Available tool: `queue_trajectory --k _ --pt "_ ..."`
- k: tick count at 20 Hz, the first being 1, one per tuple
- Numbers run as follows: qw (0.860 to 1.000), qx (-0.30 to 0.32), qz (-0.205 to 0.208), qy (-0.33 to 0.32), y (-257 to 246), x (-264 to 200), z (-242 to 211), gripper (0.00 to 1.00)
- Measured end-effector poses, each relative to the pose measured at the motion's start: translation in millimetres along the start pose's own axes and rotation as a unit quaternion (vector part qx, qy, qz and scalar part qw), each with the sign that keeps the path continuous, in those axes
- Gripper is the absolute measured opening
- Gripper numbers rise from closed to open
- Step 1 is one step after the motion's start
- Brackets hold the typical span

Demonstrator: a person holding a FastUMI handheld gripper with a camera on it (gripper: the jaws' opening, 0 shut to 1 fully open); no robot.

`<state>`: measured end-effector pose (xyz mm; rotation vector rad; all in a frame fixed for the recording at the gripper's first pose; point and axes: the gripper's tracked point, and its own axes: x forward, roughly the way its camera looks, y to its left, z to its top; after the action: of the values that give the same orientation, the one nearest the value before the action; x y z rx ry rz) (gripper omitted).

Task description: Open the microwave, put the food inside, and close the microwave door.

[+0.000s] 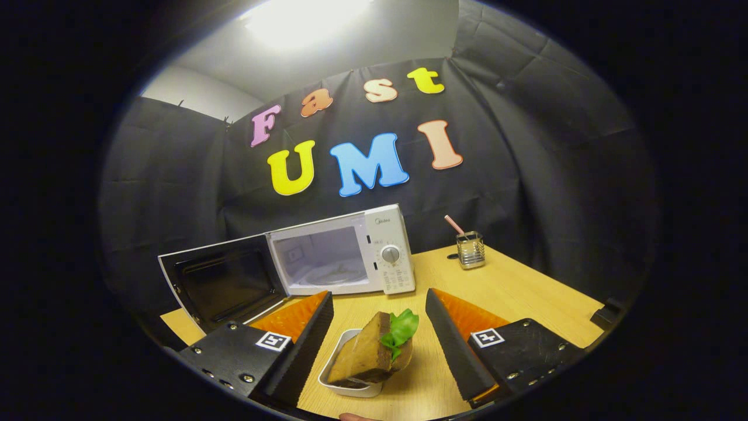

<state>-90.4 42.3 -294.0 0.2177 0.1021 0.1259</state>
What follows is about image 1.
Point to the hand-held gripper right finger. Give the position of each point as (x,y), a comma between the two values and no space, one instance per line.
(456,351)

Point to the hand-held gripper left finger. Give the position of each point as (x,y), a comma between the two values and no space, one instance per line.
(304,356)

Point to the sandwich with green lettuce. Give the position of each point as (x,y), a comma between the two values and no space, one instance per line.
(365,354)

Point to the white microwave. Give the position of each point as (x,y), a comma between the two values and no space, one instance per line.
(391,275)

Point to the glass microwave turntable plate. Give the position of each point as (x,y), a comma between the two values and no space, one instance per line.
(345,275)

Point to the white rectangular tray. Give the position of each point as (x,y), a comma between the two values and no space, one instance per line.
(350,390)

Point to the pink striped straw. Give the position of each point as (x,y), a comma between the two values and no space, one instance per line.
(453,224)

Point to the small black block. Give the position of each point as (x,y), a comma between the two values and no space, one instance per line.
(608,313)

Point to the bright ceiling light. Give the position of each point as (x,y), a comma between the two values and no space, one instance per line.
(304,20)

